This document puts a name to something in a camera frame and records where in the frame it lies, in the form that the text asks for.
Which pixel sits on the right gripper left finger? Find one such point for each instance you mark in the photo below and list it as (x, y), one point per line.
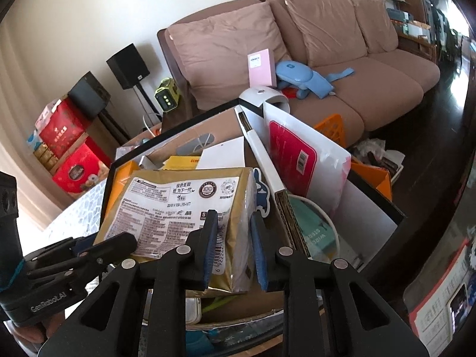
(202, 242)

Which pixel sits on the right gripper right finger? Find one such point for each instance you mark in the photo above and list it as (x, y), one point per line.
(270, 274)

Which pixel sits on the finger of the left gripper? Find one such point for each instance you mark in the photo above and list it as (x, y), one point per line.
(93, 261)

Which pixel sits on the blue shark sticker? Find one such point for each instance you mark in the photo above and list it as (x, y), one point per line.
(262, 194)

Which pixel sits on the cream packaged box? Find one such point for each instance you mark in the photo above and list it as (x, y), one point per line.
(161, 208)

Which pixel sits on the yellow paper envelope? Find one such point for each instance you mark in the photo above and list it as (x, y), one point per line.
(181, 163)

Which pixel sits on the white paper card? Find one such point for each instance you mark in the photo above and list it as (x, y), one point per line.
(229, 154)

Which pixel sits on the person left hand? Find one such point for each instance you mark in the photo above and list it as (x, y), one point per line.
(33, 333)

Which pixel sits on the grey patterned fleece blanket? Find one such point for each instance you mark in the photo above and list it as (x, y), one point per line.
(80, 219)

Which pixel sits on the orange book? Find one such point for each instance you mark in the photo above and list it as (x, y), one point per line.
(122, 175)

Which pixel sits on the red chocolate gift box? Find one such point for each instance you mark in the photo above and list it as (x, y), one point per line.
(87, 166)

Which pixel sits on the cardboard box tray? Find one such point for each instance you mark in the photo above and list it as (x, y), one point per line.
(191, 138)

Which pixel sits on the orange cardboard box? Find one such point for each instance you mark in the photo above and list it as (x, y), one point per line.
(378, 178)

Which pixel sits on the red tea gift bag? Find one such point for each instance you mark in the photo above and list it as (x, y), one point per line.
(64, 126)

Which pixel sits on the orange plastic basket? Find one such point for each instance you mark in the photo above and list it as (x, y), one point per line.
(333, 128)

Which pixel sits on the green portable speaker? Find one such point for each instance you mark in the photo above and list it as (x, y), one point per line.
(167, 94)

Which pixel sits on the white dome lamp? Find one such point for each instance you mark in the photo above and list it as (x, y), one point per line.
(260, 94)

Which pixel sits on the left black speaker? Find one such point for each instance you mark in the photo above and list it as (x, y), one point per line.
(89, 96)

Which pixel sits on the black speaker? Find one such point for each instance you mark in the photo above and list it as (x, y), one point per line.
(128, 66)
(89, 96)

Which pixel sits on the right black speaker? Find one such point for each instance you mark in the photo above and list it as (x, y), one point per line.
(128, 66)

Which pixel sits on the pink booklet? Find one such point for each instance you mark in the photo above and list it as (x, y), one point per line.
(261, 69)

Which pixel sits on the left sofa cushion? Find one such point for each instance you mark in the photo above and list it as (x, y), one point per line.
(212, 53)

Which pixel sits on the sofa cushion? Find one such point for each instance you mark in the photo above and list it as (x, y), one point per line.
(376, 26)
(212, 53)
(329, 29)

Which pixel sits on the brown fabric sofa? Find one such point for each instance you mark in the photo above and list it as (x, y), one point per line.
(375, 81)

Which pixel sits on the middle sofa cushion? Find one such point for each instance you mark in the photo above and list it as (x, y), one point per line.
(329, 29)

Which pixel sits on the right sofa cushion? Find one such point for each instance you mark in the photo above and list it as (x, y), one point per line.
(376, 26)

